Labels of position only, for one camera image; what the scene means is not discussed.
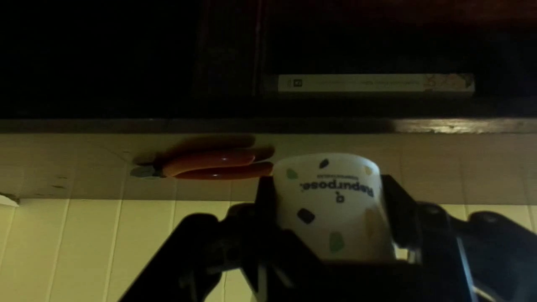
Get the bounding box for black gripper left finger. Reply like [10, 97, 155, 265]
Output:
[119, 174, 324, 302]

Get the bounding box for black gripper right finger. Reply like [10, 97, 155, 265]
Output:
[383, 173, 537, 302]

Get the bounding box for white speckled paper cup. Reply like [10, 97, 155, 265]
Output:
[272, 151, 396, 265]

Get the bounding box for white paper sheet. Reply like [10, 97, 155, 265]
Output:
[0, 191, 22, 210]

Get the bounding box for red handled pliers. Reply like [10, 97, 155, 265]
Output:
[131, 134, 277, 181]

